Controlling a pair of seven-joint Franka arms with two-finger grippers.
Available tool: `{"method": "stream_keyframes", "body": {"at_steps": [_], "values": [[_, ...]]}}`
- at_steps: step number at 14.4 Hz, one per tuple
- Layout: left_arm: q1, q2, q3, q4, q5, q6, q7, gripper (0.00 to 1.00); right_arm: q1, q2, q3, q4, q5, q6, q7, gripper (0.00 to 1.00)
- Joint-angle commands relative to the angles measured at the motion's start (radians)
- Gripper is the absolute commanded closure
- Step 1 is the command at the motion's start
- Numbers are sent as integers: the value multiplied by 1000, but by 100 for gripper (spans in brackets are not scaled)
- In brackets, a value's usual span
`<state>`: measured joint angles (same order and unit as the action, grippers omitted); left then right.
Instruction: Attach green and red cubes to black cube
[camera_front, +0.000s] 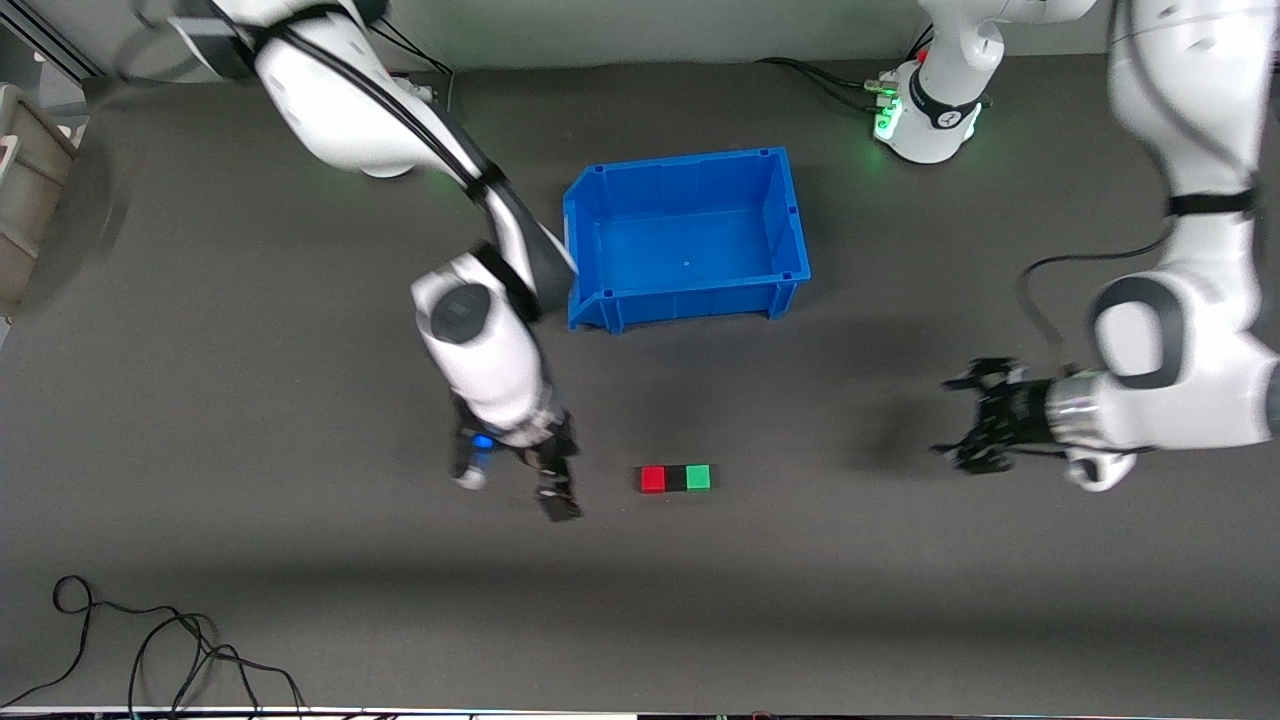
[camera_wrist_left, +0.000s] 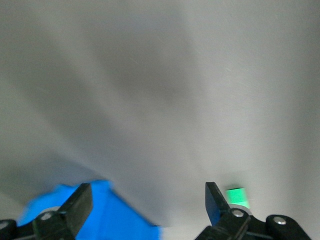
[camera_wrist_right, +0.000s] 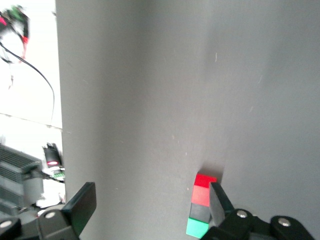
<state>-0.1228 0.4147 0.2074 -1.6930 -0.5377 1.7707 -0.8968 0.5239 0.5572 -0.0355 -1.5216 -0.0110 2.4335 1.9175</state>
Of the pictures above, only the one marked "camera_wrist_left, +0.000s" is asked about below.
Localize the small green cube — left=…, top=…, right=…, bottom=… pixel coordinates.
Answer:
left=225, top=186, right=251, bottom=210

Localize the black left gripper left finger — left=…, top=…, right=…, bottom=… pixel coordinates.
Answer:
left=0, top=182, right=94, bottom=240

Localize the blue plastic storage bin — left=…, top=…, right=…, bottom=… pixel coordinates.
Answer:
left=15, top=178, right=165, bottom=240

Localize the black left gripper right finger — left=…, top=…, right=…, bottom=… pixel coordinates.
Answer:
left=193, top=181, right=312, bottom=240

